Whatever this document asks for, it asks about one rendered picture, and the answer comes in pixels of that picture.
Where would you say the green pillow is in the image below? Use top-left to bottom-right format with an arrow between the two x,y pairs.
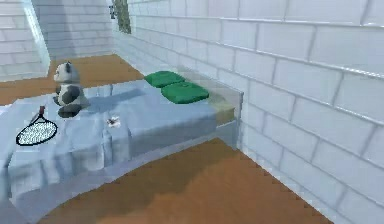
143,70 -> 186,89
160,81 -> 210,105

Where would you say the bed with pale blue cover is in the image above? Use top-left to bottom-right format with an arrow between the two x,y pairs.
0,68 -> 245,224

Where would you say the black and white panda toy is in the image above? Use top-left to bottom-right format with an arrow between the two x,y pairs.
52,61 -> 91,119

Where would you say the black tennis racket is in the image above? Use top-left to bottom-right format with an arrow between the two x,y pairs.
15,105 -> 59,147

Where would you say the green framed wall picture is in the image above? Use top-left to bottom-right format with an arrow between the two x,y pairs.
113,0 -> 132,35

